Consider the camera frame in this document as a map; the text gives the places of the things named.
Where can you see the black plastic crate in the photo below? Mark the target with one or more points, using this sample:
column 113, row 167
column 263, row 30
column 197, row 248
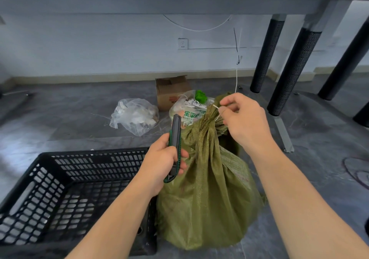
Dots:
column 57, row 192

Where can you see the person's left forearm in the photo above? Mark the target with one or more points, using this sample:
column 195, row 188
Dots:
column 115, row 224

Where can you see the white printed sack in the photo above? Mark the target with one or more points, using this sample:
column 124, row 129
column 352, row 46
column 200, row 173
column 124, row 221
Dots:
column 187, row 113

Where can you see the grey metal table foot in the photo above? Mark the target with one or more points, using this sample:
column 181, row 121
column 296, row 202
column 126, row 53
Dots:
column 284, row 135

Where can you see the bright green plastic bag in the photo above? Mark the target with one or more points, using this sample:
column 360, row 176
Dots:
column 201, row 96

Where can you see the grey metal table frame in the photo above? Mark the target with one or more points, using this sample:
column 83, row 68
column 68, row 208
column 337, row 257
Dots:
column 173, row 3

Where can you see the person's right hand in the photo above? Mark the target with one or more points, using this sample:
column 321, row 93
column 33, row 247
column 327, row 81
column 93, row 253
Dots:
column 249, row 123

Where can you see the green black utility knife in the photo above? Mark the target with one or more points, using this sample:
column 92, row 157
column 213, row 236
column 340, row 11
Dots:
column 175, row 129

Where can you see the person's left thumb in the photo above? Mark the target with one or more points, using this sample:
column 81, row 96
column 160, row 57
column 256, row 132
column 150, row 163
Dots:
column 166, row 142

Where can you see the black perforated table leg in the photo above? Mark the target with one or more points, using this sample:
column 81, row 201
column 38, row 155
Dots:
column 294, row 71
column 266, row 54
column 346, row 62

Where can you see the person's right forearm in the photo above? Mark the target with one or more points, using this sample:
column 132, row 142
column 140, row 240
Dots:
column 299, row 207

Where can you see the white wall socket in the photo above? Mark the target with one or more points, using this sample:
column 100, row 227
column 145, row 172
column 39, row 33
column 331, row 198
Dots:
column 182, row 43

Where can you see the person's right thumb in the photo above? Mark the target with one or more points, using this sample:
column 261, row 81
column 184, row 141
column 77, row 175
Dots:
column 227, row 109

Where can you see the green woven sack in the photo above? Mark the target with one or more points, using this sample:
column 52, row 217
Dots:
column 210, row 192

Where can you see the person's left hand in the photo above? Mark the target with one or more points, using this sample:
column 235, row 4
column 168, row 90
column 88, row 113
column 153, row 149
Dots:
column 154, row 166

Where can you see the clear plastic bag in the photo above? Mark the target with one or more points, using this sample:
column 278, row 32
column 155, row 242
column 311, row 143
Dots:
column 134, row 116

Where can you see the brown cardboard box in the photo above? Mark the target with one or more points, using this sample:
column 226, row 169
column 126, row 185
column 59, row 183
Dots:
column 170, row 93

